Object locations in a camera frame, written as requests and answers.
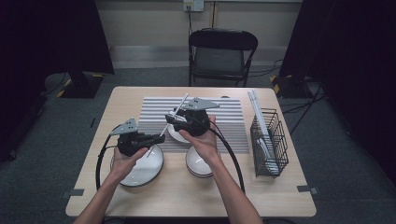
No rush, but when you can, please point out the white bowl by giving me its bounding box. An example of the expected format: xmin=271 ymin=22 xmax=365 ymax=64
xmin=185 ymin=146 xmax=219 ymax=179

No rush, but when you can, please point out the grey round base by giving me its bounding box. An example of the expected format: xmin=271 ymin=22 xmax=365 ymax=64
xmin=44 ymin=73 xmax=68 ymax=96

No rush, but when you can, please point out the black curtain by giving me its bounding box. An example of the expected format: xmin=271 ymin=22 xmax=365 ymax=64
xmin=278 ymin=0 xmax=396 ymax=188
xmin=0 ymin=0 xmax=115 ymax=161

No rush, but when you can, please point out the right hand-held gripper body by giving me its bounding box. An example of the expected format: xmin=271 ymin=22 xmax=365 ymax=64
xmin=174 ymin=97 xmax=220 ymax=137

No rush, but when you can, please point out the grey tape piece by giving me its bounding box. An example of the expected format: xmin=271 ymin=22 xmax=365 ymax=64
xmin=296 ymin=185 xmax=319 ymax=195
xmin=61 ymin=189 xmax=85 ymax=199

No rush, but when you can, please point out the person's left hand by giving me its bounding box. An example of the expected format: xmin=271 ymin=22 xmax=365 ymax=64
xmin=110 ymin=147 xmax=149 ymax=182

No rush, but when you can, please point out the striped woven placemat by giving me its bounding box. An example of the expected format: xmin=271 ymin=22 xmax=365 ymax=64
xmin=136 ymin=96 xmax=250 ymax=154

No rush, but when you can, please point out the person's right hand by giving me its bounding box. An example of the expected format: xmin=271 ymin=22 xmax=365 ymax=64
xmin=178 ymin=115 xmax=220 ymax=164

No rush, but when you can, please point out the white wall outlet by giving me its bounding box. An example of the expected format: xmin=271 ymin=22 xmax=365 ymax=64
xmin=182 ymin=0 xmax=205 ymax=13

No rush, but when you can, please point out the hand-held gripper cable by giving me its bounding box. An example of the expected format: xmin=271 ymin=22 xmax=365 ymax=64
xmin=95 ymin=124 xmax=120 ymax=190
xmin=208 ymin=119 xmax=247 ymax=194

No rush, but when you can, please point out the black outlet cable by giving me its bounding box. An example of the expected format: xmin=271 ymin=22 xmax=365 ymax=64
xmin=186 ymin=5 xmax=194 ymax=35

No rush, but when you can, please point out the white plate with dark rim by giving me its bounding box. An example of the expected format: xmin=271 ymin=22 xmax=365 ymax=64
xmin=109 ymin=144 xmax=164 ymax=188
xmin=166 ymin=122 xmax=191 ymax=144

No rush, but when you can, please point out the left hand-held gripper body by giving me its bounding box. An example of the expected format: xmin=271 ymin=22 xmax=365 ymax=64
xmin=110 ymin=117 xmax=150 ymax=157

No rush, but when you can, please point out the right hand-held gripper cable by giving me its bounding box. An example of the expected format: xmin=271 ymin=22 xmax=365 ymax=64
xmin=208 ymin=119 xmax=247 ymax=194

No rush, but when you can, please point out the black floor cable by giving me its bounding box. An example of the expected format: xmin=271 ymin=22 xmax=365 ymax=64
xmin=279 ymin=77 xmax=326 ymax=138
xmin=247 ymin=59 xmax=285 ymax=78

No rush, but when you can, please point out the left hand-held gripper cable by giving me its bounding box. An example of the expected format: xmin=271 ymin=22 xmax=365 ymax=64
xmin=95 ymin=124 xmax=120 ymax=190

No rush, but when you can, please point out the black folding chair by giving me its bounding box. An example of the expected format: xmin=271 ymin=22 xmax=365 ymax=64
xmin=188 ymin=27 xmax=260 ymax=88

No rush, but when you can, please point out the black wire basket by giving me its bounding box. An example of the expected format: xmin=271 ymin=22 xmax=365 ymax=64
xmin=249 ymin=107 xmax=290 ymax=179

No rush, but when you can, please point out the black stand base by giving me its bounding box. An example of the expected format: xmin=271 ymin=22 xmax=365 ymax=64
xmin=270 ymin=74 xmax=312 ymax=99
xmin=57 ymin=69 xmax=106 ymax=100

